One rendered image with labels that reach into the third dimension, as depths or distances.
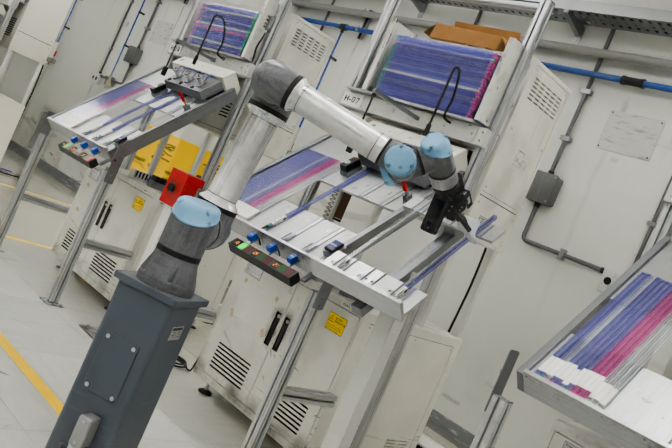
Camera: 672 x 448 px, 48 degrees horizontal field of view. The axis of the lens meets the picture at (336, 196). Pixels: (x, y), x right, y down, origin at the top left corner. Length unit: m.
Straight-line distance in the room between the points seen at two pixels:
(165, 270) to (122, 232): 1.95
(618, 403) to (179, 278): 1.07
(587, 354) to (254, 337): 1.41
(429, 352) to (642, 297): 1.08
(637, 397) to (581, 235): 2.30
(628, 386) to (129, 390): 1.17
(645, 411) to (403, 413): 1.35
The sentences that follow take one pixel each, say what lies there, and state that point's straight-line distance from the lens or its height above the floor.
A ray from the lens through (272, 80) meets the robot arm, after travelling 1.90.
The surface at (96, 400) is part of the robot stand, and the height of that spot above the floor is 0.25.
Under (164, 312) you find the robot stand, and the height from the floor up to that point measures 0.51.
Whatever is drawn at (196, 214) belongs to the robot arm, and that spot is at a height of 0.75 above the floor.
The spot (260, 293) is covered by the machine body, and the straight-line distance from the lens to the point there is 2.98.
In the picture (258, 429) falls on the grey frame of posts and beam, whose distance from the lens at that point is 2.46.
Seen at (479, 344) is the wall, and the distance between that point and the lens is 4.27.
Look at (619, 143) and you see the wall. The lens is 4.21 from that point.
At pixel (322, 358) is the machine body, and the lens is 2.71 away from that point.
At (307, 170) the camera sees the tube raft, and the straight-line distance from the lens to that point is 2.93.
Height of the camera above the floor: 0.91
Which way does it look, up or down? 1 degrees up
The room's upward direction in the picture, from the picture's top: 24 degrees clockwise
